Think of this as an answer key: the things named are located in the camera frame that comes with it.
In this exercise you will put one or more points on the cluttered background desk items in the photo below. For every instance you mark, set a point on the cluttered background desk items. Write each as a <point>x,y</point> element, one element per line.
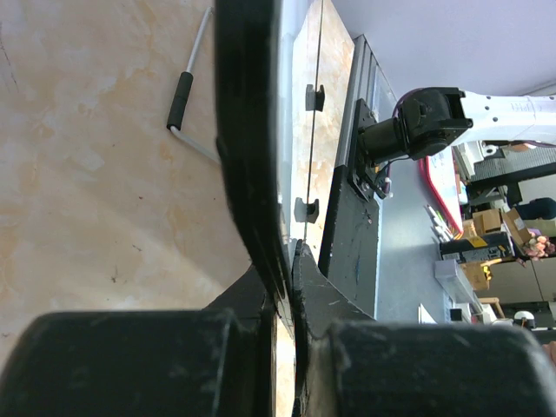
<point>497,236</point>

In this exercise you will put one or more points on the white whiteboard black frame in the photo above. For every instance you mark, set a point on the white whiteboard black frame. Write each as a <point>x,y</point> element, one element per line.
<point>267,63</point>

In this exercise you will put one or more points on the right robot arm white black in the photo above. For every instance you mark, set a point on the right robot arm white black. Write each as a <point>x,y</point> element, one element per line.
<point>430,120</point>

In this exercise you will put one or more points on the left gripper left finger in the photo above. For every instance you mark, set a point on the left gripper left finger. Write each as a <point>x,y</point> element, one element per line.
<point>216,361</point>

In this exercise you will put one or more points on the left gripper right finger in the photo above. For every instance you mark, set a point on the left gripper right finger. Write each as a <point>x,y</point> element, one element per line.
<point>349,365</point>

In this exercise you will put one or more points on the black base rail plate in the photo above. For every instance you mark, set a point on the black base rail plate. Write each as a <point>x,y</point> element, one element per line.
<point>349,246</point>

